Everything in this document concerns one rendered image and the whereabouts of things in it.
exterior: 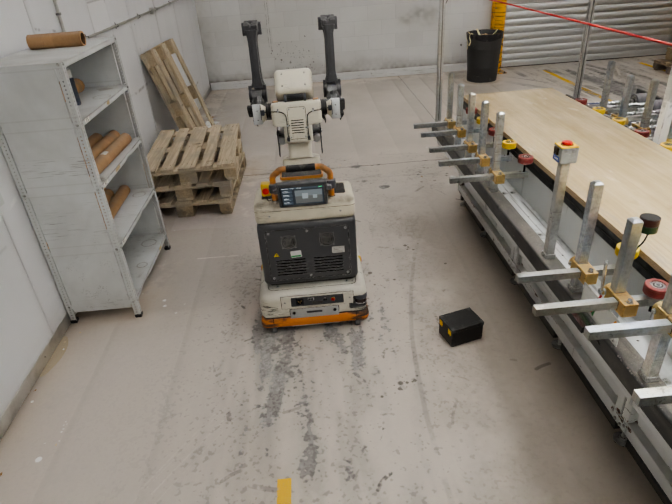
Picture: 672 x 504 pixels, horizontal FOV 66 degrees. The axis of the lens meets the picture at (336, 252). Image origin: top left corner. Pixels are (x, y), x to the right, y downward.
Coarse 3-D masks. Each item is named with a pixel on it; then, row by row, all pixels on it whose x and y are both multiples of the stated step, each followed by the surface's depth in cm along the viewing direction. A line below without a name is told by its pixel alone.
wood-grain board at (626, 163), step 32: (480, 96) 396; (512, 96) 390; (544, 96) 384; (512, 128) 325; (544, 128) 322; (576, 128) 318; (608, 128) 314; (544, 160) 276; (608, 160) 271; (640, 160) 268; (576, 192) 240; (608, 192) 238; (640, 192) 236; (608, 224) 215; (640, 256) 195
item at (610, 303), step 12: (588, 300) 176; (600, 300) 176; (612, 300) 175; (636, 300) 175; (648, 300) 175; (660, 300) 175; (540, 312) 174; (552, 312) 175; (564, 312) 175; (576, 312) 175
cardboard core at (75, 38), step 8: (64, 32) 294; (72, 32) 294; (80, 32) 295; (32, 40) 293; (40, 40) 293; (48, 40) 293; (56, 40) 293; (64, 40) 294; (72, 40) 294; (80, 40) 294; (32, 48) 296; (40, 48) 296; (48, 48) 298
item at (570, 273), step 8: (528, 272) 200; (536, 272) 199; (544, 272) 199; (552, 272) 199; (560, 272) 198; (568, 272) 198; (576, 272) 198; (600, 272) 199; (608, 272) 199; (520, 280) 198; (528, 280) 198; (536, 280) 198; (544, 280) 199; (552, 280) 199
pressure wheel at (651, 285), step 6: (648, 282) 175; (654, 282) 175; (660, 282) 175; (666, 282) 174; (648, 288) 173; (654, 288) 172; (660, 288) 172; (666, 288) 172; (648, 294) 174; (654, 294) 172; (660, 294) 171
